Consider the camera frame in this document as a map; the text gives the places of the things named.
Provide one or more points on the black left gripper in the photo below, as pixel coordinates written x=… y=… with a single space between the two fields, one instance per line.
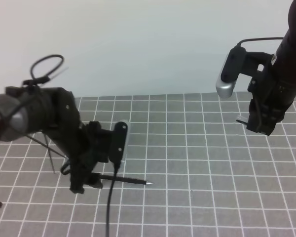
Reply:
x=94 y=143

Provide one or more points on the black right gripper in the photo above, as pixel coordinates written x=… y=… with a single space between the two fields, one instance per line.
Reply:
x=273 y=86

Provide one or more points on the translucent pen cap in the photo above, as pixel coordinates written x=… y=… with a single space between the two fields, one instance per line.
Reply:
x=242 y=120

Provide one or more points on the black pen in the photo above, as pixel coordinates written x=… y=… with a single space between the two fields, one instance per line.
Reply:
x=128 y=180

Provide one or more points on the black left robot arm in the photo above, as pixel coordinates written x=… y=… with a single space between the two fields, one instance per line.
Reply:
x=53 y=112

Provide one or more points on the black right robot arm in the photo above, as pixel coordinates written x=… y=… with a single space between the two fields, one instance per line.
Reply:
x=289 y=40

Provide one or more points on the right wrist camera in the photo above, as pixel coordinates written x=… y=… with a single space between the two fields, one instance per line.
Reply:
x=230 y=71

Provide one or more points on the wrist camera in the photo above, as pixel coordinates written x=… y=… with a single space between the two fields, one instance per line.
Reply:
x=119 y=142
x=230 y=71

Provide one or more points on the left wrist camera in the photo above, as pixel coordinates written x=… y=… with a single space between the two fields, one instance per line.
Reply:
x=119 y=142

